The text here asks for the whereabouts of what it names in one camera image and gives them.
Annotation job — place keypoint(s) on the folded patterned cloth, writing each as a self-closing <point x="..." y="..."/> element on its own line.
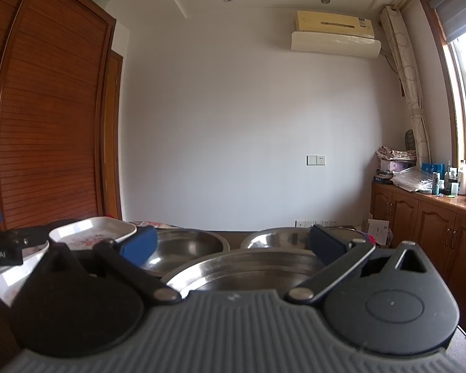
<point x="396" y="153"/>

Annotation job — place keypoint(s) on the pink floral bedding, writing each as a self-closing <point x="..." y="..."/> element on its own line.
<point x="155" y="224"/>

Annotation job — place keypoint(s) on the pink purple box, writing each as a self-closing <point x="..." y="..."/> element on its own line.
<point x="398" y="166"/>

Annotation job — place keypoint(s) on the blue can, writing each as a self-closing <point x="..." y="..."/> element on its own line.
<point x="435" y="184"/>

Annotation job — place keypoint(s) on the grey mesh back rest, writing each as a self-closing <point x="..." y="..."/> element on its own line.
<point x="410" y="140"/>

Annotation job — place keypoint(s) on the white cardboard box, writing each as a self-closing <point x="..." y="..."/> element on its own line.
<point x="378" y="231"/>

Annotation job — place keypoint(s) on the clear plastic bags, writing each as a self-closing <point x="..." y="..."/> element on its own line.
<point x="411" y="180"/>

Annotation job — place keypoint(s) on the white square floral plate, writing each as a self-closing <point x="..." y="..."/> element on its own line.
<point x="85" y="233"/>
<point x="11" y="283"/>

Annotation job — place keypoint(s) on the row of white wall outlets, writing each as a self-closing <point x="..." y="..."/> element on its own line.
<point x="314" y="223"/>

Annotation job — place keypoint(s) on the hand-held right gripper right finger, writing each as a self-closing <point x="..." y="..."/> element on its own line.
<point x="326" y="243"/>

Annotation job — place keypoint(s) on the small steel bowl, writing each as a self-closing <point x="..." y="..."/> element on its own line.
<point x="272" y="241"/>

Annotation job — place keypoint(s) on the white wall switch socket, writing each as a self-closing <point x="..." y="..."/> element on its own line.
<point x="315" y="160"/>

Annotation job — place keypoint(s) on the small teal cup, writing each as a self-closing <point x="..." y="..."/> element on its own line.
<point x="454" y="189"/>

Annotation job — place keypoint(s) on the medium steel bowl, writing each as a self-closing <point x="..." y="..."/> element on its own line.
<point x="190" y="248"/>

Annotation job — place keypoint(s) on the wooden framed window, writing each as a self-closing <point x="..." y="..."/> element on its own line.
<point x="464" y="97"/>

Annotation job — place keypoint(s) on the brown wooden cabinet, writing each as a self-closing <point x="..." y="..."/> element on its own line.
<point x="431" y="225"/>

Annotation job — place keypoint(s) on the beige wall air conditioner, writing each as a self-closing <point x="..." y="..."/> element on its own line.
<point x="334" y="21"/>

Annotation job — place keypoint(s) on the white bottle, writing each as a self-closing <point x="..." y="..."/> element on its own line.
<point x="462" y="178"/>

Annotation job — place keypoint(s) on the blue boxes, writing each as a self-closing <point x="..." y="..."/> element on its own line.
<point x="431" y="168"/>

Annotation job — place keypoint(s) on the cream patterned curtain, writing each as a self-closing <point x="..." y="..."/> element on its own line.
<point x="407" y="77"/>

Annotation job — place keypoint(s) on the colourful cloth pile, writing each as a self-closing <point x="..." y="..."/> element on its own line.
<point x="371" y="239"/>

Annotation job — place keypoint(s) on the large steel bowl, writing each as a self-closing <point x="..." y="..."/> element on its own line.
<point x="240" y="276"/>

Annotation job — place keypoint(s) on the brown wooden wardrobe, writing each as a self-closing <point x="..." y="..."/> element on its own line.
<point x="50" y="105"/>

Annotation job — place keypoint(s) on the dark stacked books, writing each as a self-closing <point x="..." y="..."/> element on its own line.
<point x="382" y="178"/>

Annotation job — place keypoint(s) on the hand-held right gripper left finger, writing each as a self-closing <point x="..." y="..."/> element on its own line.
<point x="139" y="244"/>

